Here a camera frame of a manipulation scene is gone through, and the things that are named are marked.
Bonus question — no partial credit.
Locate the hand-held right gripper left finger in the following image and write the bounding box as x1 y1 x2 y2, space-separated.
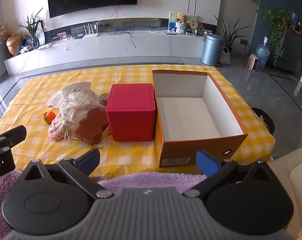
22 149 114 199

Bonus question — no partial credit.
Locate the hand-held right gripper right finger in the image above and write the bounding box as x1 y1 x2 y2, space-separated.
183 150 277 198

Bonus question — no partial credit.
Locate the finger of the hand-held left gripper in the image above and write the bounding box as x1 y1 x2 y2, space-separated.
0 125 27 156

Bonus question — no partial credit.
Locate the brown bear-shaped sponge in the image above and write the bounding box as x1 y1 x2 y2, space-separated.
74 107 109 147

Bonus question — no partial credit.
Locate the orange cardboard box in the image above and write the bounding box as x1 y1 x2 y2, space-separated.
152 69 249 168

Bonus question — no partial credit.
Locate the orange crochet toy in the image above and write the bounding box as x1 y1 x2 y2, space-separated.
43 112 57 125

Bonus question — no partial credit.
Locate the pink crochet toy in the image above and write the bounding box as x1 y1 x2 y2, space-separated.
48 114 74 140

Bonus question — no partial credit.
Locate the purple fluffy blanket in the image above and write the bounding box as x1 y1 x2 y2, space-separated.
0 170 209 230

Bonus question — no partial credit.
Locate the red square box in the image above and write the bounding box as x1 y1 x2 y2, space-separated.
106 83 158 142

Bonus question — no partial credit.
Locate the dark wicker basket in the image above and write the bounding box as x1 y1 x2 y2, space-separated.
251 107 275 137

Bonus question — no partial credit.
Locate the cream sofa cushion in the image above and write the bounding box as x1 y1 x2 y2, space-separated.
266 147 302 240

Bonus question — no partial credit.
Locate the dried flower bunch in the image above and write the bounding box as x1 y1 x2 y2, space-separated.
0 24 11 42

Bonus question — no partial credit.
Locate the woven handbag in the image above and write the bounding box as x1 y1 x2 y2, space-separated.
220 47 231 65

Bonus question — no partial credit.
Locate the green potted plant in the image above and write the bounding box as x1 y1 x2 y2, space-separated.
18 7 44 49

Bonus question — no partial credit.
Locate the white marble tv console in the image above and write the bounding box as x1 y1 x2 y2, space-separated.
3 17 206 77

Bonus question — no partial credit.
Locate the pink space heater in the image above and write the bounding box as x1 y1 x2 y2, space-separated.
247 54 260 70

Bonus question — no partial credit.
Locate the grey trash can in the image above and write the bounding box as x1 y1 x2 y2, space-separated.
201 33 225 67

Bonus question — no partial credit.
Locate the blue water bottle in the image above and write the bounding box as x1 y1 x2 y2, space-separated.
255 37 270 68

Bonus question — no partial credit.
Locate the white router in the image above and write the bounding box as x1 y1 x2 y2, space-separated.
83 23 100 39

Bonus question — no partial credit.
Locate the tall leafy floor plant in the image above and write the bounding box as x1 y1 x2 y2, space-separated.
214 15 251 54

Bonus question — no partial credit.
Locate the round wooden sign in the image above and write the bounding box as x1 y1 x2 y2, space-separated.
188 15 199 33

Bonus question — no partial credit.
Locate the dark grey cabinet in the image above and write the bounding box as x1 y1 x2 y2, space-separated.
276 26 302 77

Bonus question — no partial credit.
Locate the brown teddy bear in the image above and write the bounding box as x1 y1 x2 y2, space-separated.
175 13 188 34

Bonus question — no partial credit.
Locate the green picture board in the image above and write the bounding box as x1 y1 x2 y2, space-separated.
168 12 198 34

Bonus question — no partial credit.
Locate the trailing ivy plant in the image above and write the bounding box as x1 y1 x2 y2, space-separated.
257 9 292 60

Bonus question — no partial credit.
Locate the black cable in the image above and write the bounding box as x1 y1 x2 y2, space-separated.
127 22 138 48

